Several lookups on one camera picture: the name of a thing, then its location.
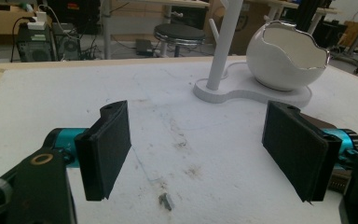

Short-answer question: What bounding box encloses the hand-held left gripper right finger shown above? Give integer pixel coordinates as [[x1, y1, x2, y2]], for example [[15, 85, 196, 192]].
[[261, 100, 343, 203]]

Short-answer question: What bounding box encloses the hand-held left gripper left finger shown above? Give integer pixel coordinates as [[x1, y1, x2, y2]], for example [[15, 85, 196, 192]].
[[74, 100, 132, 202]]

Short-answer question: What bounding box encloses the small grey scrap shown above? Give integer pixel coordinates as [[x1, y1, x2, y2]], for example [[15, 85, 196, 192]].
[[158, 192, 175, 212]]

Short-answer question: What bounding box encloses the white eggshell-shaped bowl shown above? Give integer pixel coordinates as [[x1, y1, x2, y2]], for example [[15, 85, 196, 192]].
[[245, 20, 331, 92]]

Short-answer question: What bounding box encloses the black flat device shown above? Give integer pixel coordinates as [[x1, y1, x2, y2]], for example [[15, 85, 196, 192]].
[[135, 38, 155, 57]]

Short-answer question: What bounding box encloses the grey computer tower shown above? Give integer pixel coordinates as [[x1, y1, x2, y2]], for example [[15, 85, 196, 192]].
[[51, 21, 83, 62]]

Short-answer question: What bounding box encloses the white tree-shaped stand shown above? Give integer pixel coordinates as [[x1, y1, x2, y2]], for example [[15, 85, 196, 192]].
[[193, 0, 312, 108]]

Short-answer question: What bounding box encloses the black computer tower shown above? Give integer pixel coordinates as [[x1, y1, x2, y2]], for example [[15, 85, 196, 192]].
[[14, 22, 58, 63]]

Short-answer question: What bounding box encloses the black round stool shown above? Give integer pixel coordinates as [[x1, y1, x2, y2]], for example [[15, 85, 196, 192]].
[[153, 23, 207, 59]]

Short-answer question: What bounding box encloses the white power adapter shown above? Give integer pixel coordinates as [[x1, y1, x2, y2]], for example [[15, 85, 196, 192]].
[[27, 11, 48, 32]]

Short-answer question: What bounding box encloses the wooden cabinet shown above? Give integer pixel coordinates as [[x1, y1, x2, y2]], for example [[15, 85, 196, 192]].
[[0, 3, 52, 36]]

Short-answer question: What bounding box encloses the black cable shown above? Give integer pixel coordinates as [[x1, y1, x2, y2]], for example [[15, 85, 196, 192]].
[[10, 16, 37, 63]]

